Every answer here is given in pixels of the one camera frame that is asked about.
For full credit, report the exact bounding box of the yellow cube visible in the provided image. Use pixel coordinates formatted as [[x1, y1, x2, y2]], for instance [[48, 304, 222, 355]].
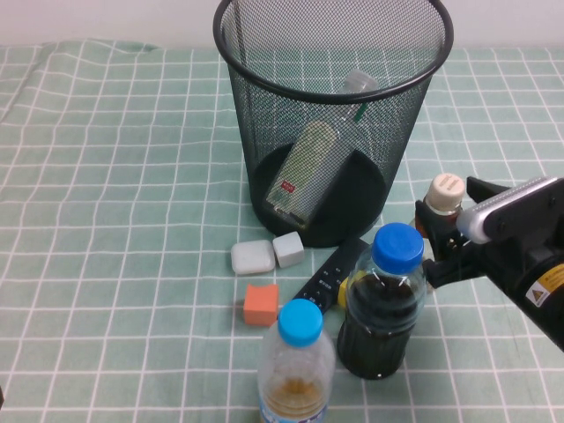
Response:
[[337, 271, 354, 308]]

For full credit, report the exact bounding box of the white rounded case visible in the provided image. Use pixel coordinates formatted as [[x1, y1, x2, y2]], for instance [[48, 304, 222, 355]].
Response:
[[230, 240, 275, 277]]

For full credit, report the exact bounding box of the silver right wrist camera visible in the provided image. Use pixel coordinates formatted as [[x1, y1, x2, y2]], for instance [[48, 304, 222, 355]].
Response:
[[456, 175, 564, 244]]

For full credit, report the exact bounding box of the cloudy bottle blue cap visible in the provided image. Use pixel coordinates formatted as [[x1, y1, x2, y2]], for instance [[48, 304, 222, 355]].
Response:
[[256, 298, 337, 423]]

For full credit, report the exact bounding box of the gray cube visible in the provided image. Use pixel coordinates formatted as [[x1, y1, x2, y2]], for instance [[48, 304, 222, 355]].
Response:
[[271, 232, 306, 268]]

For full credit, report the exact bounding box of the small bottle beige cap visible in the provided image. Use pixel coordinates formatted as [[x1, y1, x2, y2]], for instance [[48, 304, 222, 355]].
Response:
[[412, 173, 467, 241]]

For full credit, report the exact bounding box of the dark liquid bottle blue cap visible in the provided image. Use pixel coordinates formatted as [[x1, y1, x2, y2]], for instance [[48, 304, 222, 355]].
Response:
[[336, 222, 429, 381]]

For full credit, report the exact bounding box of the orange cube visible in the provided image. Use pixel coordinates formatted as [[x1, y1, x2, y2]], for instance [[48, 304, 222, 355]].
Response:
[[242, 283, 280, 328]]

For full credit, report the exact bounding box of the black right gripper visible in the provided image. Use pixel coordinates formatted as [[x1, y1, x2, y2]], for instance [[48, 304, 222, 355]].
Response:
[[414, 175, 564, 312]]

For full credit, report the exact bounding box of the black mesh wastebasket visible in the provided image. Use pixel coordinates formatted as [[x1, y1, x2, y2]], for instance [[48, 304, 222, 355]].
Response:
[[212, 0, 455, 248]]

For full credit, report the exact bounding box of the green checked tablecloth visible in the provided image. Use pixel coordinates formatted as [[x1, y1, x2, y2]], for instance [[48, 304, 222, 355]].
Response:
[[0, 39, 564, 423]]

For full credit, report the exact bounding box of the clear bottle white cap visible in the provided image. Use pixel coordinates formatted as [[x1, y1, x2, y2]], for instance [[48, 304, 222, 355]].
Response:
[[263, 69, 379, 228]]

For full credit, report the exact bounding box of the black remote control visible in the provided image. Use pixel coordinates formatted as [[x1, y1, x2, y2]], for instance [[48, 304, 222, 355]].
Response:
[[293, 237, 371, 316]]

